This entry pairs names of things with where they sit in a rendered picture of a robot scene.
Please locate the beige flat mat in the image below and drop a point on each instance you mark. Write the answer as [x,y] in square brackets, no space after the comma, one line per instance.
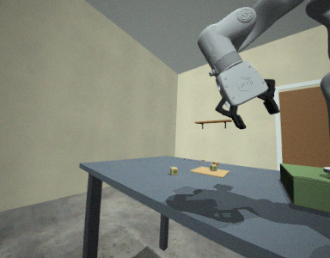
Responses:
[206,171]

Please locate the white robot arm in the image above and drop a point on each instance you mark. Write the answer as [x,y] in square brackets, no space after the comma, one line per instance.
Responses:
[215,42]

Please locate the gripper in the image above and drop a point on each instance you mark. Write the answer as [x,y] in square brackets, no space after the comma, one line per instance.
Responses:
[241,82]

